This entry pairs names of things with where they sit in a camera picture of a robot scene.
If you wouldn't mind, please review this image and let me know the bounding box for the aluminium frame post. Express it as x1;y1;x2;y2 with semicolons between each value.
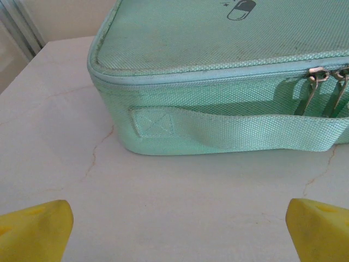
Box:
0;0;46;62

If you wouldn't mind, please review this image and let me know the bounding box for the mint green fabric pouch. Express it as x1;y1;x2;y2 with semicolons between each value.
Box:
86;0;349;156

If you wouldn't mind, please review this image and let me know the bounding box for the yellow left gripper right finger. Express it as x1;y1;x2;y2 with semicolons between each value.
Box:
285;198;349;262

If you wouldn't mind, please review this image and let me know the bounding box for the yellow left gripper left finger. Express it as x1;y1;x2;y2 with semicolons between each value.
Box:
0;199;74;262

